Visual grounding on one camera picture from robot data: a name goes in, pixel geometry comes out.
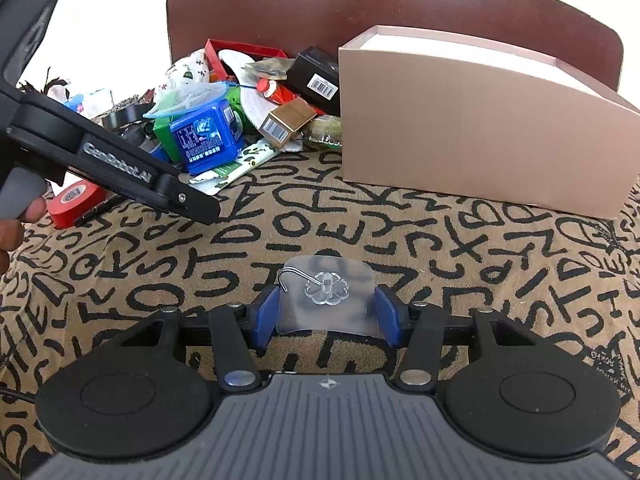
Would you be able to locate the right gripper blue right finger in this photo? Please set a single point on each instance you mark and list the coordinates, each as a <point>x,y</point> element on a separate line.
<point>396,320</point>

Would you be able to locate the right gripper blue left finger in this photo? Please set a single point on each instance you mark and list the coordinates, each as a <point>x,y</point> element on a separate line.
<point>262,316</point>

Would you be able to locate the clear adhesive wall hook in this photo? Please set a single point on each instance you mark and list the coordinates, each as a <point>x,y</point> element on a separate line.
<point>327,293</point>

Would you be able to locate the person's left hand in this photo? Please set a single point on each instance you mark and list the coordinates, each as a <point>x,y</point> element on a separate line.
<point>12,231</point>

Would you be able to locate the red tape roll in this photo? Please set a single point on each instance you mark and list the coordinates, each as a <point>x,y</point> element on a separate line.
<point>73,202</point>

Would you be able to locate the green plastic box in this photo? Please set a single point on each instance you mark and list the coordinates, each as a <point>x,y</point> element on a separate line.
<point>161,128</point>

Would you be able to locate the avocado print card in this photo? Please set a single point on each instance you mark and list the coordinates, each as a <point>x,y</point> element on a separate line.
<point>212,182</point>

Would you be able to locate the patterned white fabric pouch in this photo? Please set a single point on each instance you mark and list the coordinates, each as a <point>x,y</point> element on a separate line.
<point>190,69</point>

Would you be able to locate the blue plastic container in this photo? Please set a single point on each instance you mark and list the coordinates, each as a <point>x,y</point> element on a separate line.
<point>208,138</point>

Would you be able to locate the letter print tan blanket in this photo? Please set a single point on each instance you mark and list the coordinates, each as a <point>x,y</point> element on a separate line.
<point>569,278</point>

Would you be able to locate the brown small cardboard box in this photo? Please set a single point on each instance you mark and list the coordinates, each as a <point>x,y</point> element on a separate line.
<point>284,122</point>

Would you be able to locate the red framed box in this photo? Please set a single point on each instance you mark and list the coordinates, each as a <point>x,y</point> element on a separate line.
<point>215,51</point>

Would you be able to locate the green packaged snack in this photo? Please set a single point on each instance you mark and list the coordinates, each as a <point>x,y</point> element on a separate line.
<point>324,132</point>

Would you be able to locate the pink cardboard storage box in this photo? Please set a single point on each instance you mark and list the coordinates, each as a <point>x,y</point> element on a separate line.
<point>464,115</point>

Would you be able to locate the white shoe insole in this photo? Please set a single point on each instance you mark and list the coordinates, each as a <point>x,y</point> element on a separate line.
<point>255,106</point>

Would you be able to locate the red capped small bottle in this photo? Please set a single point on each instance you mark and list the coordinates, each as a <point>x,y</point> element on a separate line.
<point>274,91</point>

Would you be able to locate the clear bag dried goods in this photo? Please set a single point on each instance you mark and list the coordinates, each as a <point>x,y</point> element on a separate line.
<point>270,68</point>

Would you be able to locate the black product box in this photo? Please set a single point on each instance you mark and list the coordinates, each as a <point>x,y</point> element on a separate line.
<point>314,76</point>

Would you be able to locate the dark wooden headboard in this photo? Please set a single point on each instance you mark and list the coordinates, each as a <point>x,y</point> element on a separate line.
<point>547,26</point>

